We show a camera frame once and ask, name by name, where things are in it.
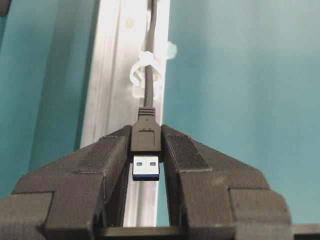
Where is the light blue tape blob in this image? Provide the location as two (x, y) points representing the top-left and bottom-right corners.
(166, 41), (178, 60)

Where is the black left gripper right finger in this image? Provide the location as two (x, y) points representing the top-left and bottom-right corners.
(161, 125), (293, 240)

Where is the aluminium extrusion rail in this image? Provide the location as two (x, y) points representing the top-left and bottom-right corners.
(80, 0), (170, 227)

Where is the black USB cable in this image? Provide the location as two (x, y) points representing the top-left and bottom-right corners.
(129, 0), (162, 182)

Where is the white cable ring left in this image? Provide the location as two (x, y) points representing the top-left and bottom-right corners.
(128, 49), (163, 97)

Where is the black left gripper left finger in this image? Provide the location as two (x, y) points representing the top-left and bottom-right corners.
(0, 126), (131, 240)

